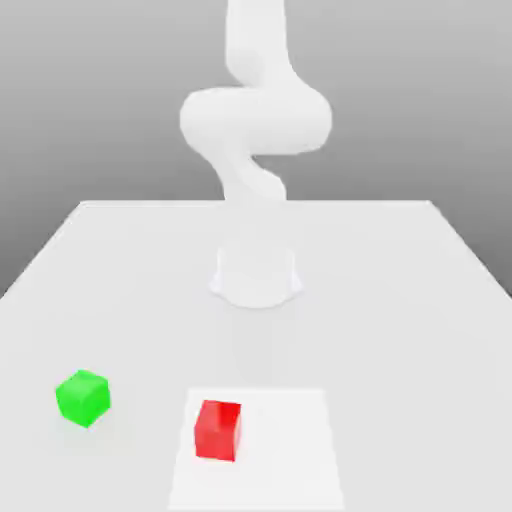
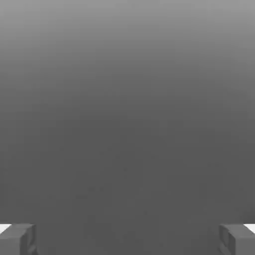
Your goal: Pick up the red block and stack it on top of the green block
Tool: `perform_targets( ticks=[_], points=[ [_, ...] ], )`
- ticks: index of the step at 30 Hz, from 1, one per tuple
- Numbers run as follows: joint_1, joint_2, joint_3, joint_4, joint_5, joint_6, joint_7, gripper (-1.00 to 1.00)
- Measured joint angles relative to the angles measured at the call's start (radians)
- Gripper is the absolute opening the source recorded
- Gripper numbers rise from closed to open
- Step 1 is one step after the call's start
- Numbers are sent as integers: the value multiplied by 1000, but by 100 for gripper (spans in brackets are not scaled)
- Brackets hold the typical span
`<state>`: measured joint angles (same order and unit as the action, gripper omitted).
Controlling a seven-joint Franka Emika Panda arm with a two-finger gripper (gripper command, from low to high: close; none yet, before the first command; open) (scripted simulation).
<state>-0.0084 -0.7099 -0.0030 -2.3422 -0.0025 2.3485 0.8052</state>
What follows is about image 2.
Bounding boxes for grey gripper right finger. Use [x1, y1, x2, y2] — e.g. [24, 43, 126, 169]
[218, 223, 255, 255]

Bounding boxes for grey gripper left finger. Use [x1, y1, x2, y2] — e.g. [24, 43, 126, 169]
[0, 223, 38, 255]

